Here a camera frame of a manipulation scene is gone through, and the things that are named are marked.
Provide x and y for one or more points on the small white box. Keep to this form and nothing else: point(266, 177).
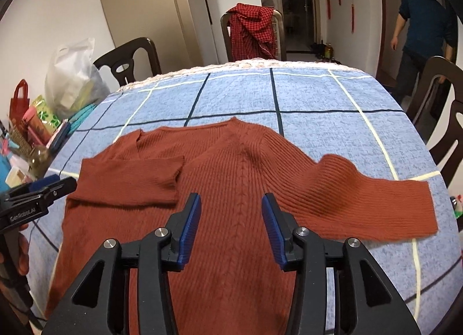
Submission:
point(17, 177)

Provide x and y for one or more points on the red gift bag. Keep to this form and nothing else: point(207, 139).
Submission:
point(18, 109)

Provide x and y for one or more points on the red checked shirt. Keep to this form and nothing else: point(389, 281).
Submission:
point(253, 31)

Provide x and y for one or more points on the rust brown knit sweater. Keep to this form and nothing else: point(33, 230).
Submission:
point(231, 161)

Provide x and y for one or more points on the blue checked blanket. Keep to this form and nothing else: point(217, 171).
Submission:
point(307, 103)

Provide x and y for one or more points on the teal cloth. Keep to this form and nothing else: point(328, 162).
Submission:
point(81, 116)

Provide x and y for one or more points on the glass jar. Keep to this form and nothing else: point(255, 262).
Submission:
point(39, 161)

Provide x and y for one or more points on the green patterned packet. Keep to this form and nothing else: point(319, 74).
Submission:
point(45, 112)

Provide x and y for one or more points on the white plastic bag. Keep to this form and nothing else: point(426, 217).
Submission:
point(70, 78)

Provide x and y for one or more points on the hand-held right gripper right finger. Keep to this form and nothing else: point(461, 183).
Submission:
point(271, 226)

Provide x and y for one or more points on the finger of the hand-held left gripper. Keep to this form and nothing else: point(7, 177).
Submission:
point(61, 188)
point(45, 181)

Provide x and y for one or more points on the person's left hand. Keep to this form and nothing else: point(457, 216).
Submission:
point(23, 253)

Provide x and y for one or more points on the cooking oil bottle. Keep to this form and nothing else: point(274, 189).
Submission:
point(328, 51)

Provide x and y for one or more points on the dark wooden chair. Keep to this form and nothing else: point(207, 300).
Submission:
point(226, 38)
point(437, 110)
point(126, 63)

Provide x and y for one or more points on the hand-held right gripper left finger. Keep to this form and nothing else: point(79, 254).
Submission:
point(191, 226)

